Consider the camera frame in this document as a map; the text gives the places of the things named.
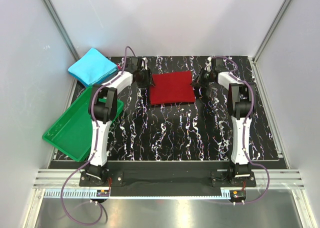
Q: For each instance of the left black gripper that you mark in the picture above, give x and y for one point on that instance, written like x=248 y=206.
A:
x=148 y=80

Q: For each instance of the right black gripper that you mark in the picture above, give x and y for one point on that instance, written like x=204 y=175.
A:
x=199 y=82

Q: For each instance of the red t shirt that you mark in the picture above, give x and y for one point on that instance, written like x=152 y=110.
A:
x=173 y=87

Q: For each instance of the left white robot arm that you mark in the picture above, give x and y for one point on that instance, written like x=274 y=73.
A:
x=103 y=108

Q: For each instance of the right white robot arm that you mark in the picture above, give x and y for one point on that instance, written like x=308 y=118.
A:
x=240 y=106

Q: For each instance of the folded grey shirt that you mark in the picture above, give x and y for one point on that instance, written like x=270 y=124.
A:
x=108 y=78

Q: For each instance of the folded light blue shirt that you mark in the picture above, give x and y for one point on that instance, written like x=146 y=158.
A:
x=92 y=68

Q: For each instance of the green plastic tray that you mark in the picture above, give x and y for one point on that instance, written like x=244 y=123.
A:
x=72 y=133

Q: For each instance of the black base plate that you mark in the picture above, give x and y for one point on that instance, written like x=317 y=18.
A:
x=195 y=177

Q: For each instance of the left aluminium frame post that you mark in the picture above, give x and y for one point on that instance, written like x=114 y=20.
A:
x=61 y=29

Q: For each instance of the aluminium frame post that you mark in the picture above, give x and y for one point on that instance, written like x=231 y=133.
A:
x=61 y=29
x=275 y=23

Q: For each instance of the right aluminium frame post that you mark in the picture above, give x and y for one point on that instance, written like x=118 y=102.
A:
x=275 y=23

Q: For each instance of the white slotted cable duct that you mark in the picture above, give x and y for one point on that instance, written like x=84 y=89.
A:
x=103 y=194

